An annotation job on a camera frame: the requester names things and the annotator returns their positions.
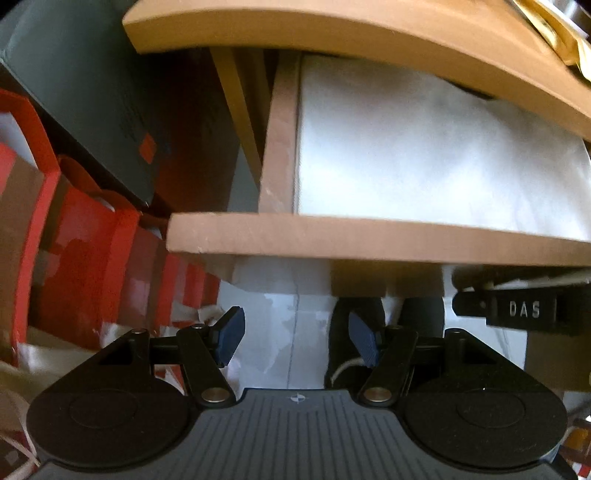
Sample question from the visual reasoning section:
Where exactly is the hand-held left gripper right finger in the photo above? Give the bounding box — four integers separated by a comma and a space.
348, 311, 522, 409

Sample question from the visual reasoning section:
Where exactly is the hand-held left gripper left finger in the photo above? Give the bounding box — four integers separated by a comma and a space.
99, 305, 245, 409

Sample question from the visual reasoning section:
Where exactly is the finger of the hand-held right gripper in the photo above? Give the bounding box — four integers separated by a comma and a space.
452, 291, 489, 318

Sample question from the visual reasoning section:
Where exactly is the gold foil packet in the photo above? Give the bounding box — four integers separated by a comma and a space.
512, 0, 591, 84

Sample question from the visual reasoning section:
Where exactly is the dark rounded object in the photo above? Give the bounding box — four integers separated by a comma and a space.
401, 298, 446, 339
325, 298, 385, 388

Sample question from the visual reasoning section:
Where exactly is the cardboard box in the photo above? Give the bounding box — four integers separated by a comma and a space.
524, 332, 591, 393

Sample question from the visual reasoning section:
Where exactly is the red gift bag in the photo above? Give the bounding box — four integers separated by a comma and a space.
37, 157, 141, 334
0, 90, 62, 365
134, 226, 222, 326

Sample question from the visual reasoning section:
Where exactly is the wooden nightstand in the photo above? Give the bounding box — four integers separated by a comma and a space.
122, 0, 591, 185

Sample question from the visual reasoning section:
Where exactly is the dark grey box red mark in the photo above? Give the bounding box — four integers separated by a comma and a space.
0, 0, 167, 208

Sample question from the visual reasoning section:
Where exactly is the thin white cable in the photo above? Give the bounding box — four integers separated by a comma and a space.
330, 356, 366, 385

